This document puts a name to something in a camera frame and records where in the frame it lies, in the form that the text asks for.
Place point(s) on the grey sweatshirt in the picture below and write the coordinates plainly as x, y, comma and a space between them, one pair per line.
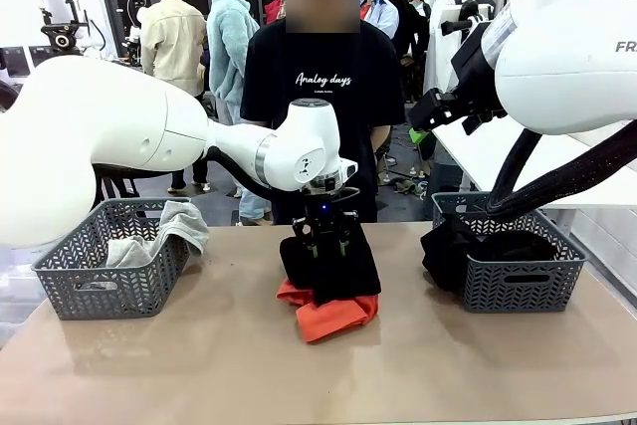
179, 226

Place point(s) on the mannequin in light blue fleece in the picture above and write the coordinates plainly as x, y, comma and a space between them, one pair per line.
229, 47

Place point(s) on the person in black t-shirt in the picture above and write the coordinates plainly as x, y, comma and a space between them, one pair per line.
323, 57

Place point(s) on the mannequin in cream jacket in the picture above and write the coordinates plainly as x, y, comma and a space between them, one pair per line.
171, 37

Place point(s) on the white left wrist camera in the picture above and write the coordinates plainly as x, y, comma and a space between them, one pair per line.
350, 170

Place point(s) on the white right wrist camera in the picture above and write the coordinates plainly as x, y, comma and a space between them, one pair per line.
460, 19

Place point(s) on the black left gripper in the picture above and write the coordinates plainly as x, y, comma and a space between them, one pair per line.
326, 221

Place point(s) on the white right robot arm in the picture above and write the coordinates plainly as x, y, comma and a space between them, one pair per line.
562, 71

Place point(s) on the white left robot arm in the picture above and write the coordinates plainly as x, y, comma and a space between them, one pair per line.
99, 121

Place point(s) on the black garment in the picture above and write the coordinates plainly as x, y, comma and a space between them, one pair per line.
448, 256
358, 276

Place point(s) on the mannequin in white coat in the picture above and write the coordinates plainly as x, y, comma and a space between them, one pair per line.
438, 47

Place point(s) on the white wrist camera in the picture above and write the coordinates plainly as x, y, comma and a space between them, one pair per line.
350, 170
460, 19

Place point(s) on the grey plastic lattice basket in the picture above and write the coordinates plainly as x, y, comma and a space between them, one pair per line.
522, 285
99, 290

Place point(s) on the camera tripod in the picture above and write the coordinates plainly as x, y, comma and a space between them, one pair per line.
62, 39

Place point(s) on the person's left forearm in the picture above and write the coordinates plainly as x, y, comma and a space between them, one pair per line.
380, 144

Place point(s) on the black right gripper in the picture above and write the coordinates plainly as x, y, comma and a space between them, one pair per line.
475, 76

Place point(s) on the orange t-shirt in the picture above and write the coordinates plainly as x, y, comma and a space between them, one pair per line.
333, 318

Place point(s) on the white side table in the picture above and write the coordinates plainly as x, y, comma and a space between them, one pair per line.
478, 156

